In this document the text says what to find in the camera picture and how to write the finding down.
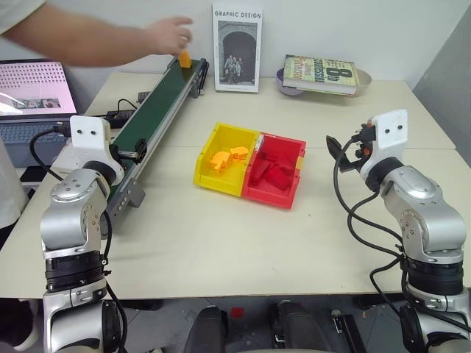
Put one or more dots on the dark rounded shape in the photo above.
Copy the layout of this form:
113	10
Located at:
206	331
298	327

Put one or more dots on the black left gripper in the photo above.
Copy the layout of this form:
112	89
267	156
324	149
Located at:
115	151

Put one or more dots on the small black controller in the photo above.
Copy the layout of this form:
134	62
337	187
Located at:
144	97

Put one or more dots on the green thick book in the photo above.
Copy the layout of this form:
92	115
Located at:
320	75

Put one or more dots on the white shirt sleeve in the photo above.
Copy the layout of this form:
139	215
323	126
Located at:
18	13

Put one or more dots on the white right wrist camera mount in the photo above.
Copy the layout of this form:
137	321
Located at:
391	128

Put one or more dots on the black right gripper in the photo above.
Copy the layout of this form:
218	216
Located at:
364	143

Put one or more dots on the black phone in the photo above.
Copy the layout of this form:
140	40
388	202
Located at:
33	174

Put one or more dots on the yellow plastic bin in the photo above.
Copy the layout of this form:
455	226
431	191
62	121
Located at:
228	136

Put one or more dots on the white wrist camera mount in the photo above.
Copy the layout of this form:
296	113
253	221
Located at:
88	134
391	128

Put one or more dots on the green conveyor belt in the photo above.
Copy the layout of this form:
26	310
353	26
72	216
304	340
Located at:
158	99

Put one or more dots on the orange block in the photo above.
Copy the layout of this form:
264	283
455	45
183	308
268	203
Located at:
184	59
218	160

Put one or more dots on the person's bare hand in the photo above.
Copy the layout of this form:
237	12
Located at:
167	35

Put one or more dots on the white graphic design book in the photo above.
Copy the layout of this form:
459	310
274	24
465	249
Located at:
237	48

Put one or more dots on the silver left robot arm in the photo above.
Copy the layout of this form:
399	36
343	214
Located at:
73	220

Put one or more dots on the black metal frame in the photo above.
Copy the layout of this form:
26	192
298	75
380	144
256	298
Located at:
349	331

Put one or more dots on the beige bowl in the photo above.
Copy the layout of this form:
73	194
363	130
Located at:
364	79

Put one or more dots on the black power adapter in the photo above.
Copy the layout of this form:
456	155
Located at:
119	118

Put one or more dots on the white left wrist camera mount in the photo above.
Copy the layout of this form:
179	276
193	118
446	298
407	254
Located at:
88	134

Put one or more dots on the person's bare forearm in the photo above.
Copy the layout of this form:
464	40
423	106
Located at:
81	44

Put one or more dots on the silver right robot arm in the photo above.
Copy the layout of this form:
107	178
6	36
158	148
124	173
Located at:
423	206

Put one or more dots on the purple bowl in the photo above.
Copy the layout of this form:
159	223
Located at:
285	88

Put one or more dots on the red block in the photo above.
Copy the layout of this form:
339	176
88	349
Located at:
277	180
262	167
283	163

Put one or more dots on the yellow-orange block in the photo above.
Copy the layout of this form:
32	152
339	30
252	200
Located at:
239	153

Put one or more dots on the open grey laptop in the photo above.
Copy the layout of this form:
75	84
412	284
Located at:
33	84

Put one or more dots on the red plastic bin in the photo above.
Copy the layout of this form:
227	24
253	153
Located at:
290	147

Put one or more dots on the white rounded object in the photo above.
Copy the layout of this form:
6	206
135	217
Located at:
11	187

